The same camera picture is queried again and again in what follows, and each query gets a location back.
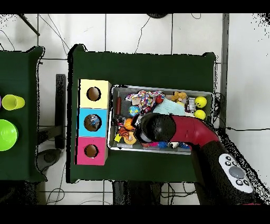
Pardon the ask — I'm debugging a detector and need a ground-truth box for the mint green muslin cloth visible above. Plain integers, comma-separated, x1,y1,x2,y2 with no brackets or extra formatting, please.
152,98,186,116

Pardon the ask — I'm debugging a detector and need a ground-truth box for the crushed clear bottle blue label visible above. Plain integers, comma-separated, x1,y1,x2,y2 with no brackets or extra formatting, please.
87,115,101,129

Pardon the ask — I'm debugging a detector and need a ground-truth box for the wooden box with three holes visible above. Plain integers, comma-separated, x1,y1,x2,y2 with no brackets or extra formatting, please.
74,78,112,166

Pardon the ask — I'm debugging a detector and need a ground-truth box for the blue globe ball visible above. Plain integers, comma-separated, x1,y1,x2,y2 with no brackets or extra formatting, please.
128,105,140,117

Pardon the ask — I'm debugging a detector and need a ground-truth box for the orange toy basketball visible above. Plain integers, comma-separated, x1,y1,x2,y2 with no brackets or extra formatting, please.
123,118,135,130

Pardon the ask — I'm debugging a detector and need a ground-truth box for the crumpled confetti print paper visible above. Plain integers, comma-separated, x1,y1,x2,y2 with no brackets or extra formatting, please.
126,90,152,107

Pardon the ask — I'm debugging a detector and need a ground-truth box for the dark red cylinder toy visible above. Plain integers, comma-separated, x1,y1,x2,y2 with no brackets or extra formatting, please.
115,96,122,116

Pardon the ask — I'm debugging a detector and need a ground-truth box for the dark green table cloth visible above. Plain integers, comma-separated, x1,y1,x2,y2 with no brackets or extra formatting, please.
0,45,47,183
66,43,217,184

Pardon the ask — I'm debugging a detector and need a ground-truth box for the brown plush animal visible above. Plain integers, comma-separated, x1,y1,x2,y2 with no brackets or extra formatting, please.
170,91,187,102

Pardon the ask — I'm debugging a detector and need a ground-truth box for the yellow ball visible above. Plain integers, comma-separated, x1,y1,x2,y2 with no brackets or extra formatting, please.
194,96,208,109
194,109,207,120

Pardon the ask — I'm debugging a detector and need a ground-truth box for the black upright panel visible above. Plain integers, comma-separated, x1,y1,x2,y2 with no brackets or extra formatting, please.
54,73,67,150

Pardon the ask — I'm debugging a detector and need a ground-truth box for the dark grey floor base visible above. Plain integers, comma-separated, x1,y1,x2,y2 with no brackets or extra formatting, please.
34,148,62,172

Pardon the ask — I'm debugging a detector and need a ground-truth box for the black round object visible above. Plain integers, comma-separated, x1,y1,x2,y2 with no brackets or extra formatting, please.
146,13,169,19

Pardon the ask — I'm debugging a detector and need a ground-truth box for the lime yellow plastic cup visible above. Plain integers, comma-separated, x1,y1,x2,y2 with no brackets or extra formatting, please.
1,94,25,111

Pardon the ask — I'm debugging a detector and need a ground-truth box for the bright green plastic bowl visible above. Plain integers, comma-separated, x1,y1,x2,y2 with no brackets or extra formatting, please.
0,119,19,152

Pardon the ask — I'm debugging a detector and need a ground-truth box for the black tripod leg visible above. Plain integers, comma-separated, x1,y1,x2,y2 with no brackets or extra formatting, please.
17,14,41,36

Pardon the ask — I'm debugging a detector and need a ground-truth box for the silver wire mesh bin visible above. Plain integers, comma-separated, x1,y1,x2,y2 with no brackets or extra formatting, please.
107,84,215,156

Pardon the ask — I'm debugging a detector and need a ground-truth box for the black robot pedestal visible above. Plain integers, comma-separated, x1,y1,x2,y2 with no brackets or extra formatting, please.
112,181,163,205

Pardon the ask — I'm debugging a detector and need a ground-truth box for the black cable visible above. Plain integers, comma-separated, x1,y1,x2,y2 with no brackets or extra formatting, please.
211,91,270,133

